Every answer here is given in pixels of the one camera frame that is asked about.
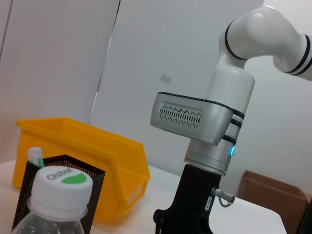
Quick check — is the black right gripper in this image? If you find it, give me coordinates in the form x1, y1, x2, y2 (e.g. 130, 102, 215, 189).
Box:
152, 164, 222, 234

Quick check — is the clear green-label water bottle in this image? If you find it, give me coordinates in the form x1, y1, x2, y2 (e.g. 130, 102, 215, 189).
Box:
11, 166, 95, 234

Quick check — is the mint green utility knife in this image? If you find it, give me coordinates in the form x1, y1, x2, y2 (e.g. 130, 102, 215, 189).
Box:
27, 146, 46, 169

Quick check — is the black mesh pen holder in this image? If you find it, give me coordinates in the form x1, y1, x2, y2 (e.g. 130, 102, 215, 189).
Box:
11, 154, 106, 234

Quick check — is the silver right wrist connector plug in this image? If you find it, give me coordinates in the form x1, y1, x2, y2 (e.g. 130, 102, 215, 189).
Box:
211, 186, 236, 202

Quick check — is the brown cardboard box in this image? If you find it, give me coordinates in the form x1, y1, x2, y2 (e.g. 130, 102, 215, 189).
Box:
237, 169, 311, 234

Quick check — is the yellow plastic bin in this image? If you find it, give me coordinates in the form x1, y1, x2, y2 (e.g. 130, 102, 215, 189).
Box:
11, 117, 151, 223

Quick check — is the thin right wrist cable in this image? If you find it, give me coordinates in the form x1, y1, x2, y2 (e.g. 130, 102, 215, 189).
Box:
217, 196, 232, 209

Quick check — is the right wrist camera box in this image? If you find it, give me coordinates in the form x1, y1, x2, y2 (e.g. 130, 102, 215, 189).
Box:
149, 91, 234, 147

